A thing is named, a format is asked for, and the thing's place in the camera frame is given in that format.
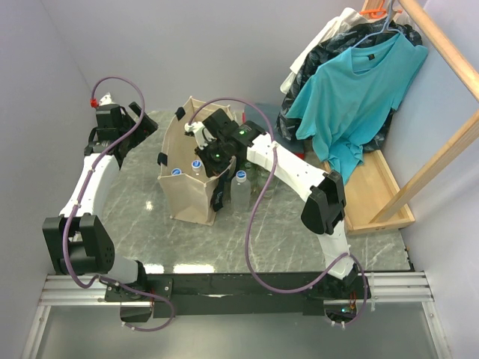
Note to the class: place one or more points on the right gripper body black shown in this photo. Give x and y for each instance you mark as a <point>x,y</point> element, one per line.
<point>215,157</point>

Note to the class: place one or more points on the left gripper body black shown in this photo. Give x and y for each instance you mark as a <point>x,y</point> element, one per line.
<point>144,129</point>

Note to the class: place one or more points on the plastic water bottle blue cap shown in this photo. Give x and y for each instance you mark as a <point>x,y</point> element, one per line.
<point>240,192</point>

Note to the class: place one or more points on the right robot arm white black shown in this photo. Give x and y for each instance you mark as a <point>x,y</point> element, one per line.
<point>322,192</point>

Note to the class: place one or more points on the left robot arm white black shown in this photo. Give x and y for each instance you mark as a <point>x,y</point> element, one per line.
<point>76,239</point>

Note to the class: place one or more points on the beige canvas tote bag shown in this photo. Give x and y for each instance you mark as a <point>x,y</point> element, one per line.
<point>189,197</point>

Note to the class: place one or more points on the folded grey cloth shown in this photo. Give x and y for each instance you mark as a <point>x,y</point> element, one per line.
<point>270,111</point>

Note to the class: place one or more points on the teal t-shirt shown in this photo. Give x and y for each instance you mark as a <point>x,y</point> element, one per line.
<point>346,102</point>

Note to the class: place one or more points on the white garment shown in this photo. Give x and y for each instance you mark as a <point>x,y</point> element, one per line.
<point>345,21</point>

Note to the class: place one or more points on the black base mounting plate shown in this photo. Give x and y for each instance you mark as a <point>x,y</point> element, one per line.
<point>228,294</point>

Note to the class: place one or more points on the orange hanger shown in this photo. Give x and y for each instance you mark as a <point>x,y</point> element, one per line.
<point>375,13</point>

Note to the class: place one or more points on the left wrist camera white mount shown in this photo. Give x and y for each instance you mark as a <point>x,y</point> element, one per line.
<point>107,99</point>

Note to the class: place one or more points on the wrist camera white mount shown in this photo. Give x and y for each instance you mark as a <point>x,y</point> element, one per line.
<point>196,130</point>
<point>107,99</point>

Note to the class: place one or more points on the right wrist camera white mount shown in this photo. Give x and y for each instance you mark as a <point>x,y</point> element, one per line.
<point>196,130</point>

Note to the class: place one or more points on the wooden clothes rack frame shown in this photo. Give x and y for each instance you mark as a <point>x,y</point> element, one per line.
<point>426,175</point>

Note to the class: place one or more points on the aluminium rail frame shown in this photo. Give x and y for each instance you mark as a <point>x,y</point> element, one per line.
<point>397,287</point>

